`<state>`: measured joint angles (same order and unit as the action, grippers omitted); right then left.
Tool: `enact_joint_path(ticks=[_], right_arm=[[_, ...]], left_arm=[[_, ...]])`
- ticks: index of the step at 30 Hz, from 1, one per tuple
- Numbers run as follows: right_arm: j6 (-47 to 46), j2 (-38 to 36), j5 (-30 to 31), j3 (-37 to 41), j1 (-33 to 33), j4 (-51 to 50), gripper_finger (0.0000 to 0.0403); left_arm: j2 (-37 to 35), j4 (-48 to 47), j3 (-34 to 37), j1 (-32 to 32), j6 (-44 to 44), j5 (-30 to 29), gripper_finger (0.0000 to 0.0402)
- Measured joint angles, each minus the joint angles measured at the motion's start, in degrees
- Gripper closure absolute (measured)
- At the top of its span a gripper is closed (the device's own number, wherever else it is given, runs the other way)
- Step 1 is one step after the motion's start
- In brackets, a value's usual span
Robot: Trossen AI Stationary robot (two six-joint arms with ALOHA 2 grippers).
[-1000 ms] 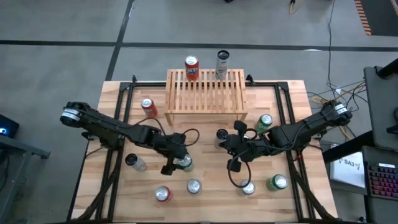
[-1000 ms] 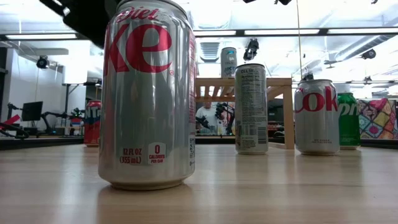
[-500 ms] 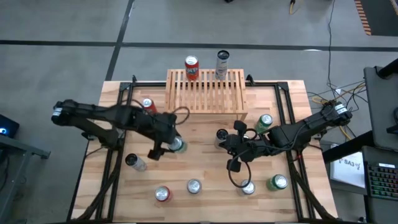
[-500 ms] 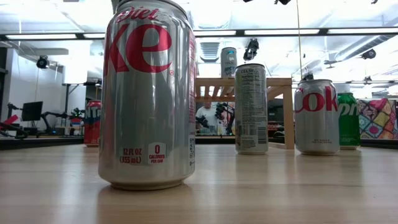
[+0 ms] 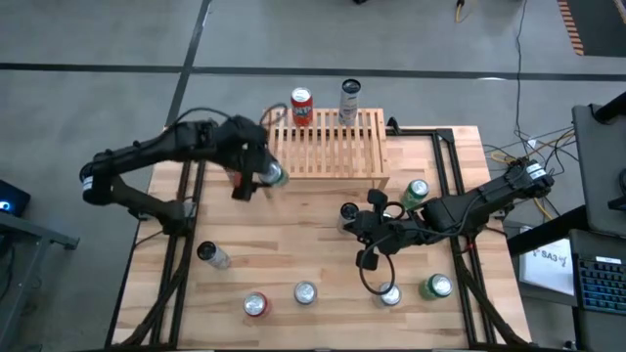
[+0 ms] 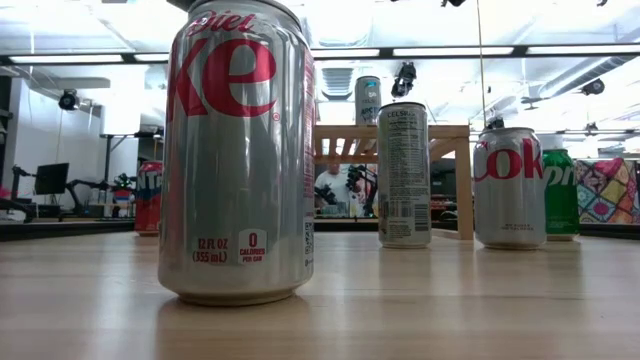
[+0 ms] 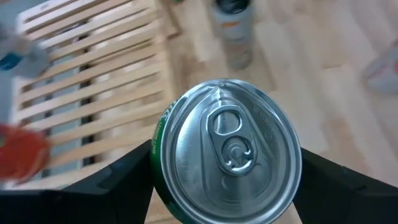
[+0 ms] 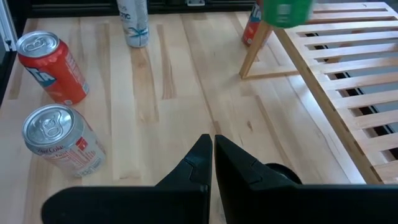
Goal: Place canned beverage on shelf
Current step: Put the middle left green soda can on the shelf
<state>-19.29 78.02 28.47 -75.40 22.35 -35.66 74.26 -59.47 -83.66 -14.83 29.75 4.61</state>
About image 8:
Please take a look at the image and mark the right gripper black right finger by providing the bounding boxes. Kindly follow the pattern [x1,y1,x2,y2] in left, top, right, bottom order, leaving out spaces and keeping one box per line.
[214,135,398,224]

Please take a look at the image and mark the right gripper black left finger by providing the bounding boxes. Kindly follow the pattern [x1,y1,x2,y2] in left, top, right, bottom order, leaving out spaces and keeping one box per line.
[42,134,213,224]

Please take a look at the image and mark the green Sprite soda can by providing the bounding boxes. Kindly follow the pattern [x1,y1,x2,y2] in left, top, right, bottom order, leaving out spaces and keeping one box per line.
[260,0,315,29]

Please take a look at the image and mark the wooden slatted shelf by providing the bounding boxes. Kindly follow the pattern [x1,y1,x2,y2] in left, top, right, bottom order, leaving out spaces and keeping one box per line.
[238,1,398,185]

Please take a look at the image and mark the silver Diet Coke can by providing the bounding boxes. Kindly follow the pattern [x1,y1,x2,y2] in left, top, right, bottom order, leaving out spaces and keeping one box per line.
[21,104,107,178]

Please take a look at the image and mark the orange Fanta soda can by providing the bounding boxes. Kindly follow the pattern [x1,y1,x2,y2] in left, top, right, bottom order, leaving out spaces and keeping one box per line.
[241,1,273,47]
[16,30,90,106]

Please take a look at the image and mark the white Celsius slim can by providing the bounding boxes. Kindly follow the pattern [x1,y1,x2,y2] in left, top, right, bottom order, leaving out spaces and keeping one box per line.
[116,0,150,49]

